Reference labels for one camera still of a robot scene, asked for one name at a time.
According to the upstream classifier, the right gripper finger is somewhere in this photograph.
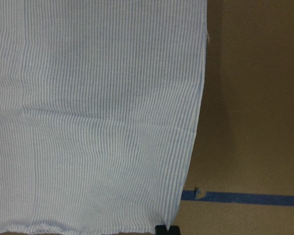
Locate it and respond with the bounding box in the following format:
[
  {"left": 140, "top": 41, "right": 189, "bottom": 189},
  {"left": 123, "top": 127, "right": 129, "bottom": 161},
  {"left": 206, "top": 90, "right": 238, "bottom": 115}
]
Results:
[{"left": 155, "top": 225, "right": 181, "bottom": 235}]

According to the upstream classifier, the blue striped button shirt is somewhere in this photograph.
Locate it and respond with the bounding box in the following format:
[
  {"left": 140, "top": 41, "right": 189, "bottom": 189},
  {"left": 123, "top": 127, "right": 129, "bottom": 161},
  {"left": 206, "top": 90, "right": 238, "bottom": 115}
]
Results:
[{"left": 0, "top": 0, "right": 207, "bottom": 235}]

